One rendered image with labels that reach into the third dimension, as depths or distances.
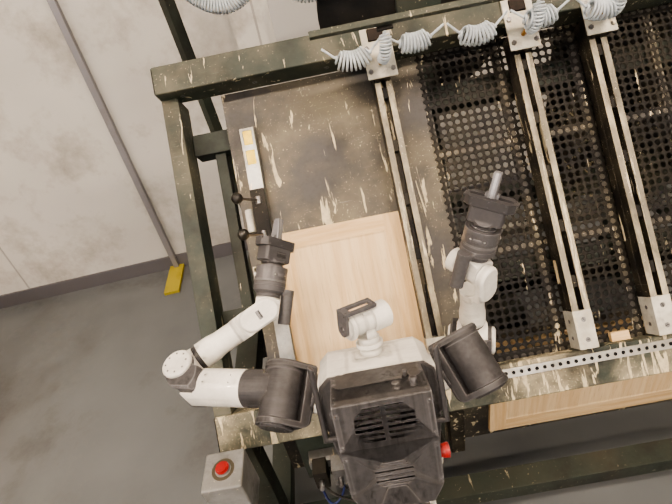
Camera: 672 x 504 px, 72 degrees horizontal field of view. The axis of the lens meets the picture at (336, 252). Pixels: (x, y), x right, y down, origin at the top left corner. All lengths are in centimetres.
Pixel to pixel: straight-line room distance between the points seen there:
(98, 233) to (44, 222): 39
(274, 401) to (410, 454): 31
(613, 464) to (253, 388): 167
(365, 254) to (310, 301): 25
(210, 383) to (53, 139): 297
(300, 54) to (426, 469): 130
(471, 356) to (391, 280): 58
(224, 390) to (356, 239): 71
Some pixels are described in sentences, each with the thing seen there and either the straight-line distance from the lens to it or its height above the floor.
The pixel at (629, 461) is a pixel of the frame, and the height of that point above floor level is 18.
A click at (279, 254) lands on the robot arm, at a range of 129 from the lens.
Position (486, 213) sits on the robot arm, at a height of 156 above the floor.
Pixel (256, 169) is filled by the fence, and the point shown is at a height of 152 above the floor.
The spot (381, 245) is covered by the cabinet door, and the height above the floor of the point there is 125.
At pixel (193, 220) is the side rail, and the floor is 143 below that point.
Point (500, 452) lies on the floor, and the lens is 253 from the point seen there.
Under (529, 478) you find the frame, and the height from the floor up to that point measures 18.
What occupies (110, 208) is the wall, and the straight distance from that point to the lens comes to 404.
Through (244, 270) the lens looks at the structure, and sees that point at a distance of 170.
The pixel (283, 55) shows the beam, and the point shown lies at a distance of 170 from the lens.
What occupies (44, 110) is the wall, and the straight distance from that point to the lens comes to 385.
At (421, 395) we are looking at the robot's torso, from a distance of 94.
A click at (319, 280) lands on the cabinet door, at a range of 159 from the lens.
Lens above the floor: 217
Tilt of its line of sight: 35 degrees down
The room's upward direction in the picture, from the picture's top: 12 degrees counter-clockwise
